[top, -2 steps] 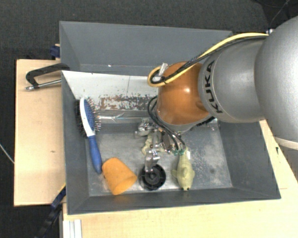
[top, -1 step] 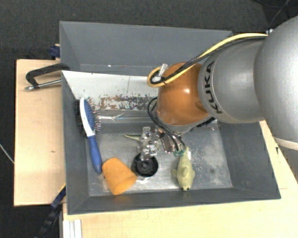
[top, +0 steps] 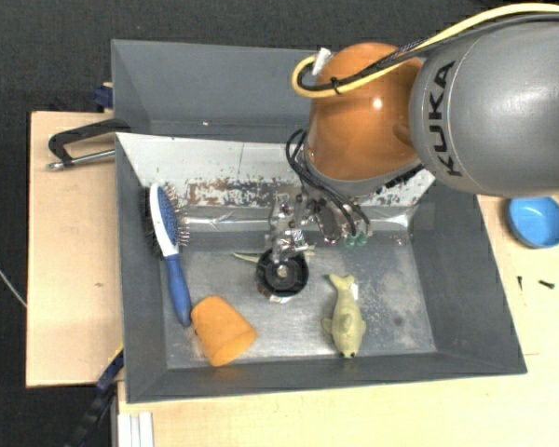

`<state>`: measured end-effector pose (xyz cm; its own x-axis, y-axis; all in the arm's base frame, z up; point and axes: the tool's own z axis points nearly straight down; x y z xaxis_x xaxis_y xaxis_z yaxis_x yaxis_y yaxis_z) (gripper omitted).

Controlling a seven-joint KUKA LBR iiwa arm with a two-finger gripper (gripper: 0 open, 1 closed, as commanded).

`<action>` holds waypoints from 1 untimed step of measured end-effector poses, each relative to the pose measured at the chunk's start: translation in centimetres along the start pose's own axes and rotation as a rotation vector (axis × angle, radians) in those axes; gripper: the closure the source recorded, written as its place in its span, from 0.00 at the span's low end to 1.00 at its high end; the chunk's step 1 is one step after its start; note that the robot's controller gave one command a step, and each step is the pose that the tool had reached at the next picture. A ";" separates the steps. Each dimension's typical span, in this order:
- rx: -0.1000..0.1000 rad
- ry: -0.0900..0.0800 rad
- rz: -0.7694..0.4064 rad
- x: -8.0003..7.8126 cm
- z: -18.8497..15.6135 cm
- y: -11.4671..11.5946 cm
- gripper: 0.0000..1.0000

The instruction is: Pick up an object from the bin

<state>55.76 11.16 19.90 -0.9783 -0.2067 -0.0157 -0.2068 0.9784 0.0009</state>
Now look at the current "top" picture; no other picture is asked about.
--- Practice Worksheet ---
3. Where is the black round ribbed disc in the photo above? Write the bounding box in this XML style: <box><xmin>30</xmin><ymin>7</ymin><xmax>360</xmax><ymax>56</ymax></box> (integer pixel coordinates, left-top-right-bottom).
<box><xmin>254</xmin><ymin>248</ymin><xmax>310</xmax><ymax>305</ymax></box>

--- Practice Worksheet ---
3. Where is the orange cup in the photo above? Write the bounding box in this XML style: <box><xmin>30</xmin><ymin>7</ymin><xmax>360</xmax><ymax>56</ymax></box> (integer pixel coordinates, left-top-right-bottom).
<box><xmin>189</xmin><ymin>294</ymin><xmax>259</xmax><ymax>368</ymax></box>

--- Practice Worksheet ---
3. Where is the blue and white hairbrush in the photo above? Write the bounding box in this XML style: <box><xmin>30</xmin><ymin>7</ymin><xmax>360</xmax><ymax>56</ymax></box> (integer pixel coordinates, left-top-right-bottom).
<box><xmin>142</xmin><ymin>182</ymin><xmax>194</xmax><ymax>329</ymax></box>

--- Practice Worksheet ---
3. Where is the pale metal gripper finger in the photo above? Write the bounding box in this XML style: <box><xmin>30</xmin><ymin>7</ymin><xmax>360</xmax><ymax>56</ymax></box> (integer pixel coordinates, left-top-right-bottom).
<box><xmin>273</xmin><ymin>229</ymin><xmax>315</xmax><ymax>264</ymax></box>
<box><xmin>266</xmin><ymin>194</ymin><xmax>293</xmax><ymax>251</ymax></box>

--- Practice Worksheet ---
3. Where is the pale green toy fish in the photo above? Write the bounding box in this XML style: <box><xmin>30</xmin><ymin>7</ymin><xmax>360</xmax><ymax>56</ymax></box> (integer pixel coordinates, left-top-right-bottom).
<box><xmin>320</xmin><ymin>273</ymin><xmax>368</xmax><ymax>359</ymax></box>

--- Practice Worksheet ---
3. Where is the grey metal bin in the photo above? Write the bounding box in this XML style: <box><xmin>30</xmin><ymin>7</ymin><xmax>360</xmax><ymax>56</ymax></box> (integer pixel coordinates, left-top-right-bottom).
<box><xmin>110</xmin><ymin>38</ymin><xmax>528</xmax><ymax>404</ymax></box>

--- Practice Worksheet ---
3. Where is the pale wood flat board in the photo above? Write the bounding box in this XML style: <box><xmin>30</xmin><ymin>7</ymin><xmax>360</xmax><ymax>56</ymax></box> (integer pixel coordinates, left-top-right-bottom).
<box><xmin>25</xmin><ymin>111</ymin><xmax>125</xmax><ymax>388</ymax></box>

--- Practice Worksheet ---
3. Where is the blue bowl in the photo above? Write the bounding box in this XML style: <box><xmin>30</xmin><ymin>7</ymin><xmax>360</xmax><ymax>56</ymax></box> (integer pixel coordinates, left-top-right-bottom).
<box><xmin>507</xmin><ymin>196</ymin><xmax>559</xmax><ymax>250</ymax></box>

